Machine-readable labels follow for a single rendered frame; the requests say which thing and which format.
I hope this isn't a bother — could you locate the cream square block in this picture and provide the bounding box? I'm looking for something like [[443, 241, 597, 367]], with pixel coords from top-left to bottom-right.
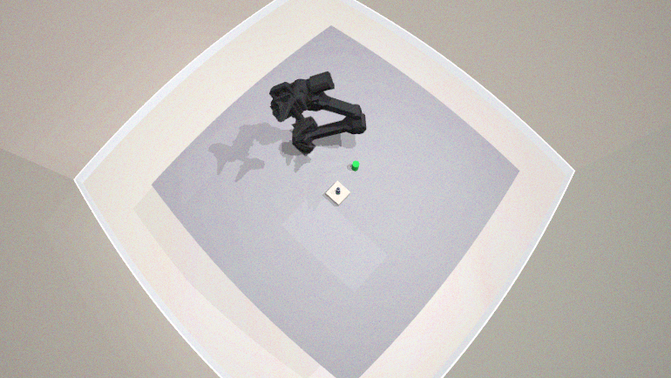
[[326, 181, 350, 206]]

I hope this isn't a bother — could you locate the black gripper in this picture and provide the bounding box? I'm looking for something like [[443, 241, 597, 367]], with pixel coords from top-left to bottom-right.
[[269, 82, 317, 138]]

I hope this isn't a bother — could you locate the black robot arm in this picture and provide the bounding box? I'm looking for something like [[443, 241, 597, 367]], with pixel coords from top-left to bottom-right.
[[270, 71, 366, 156]]

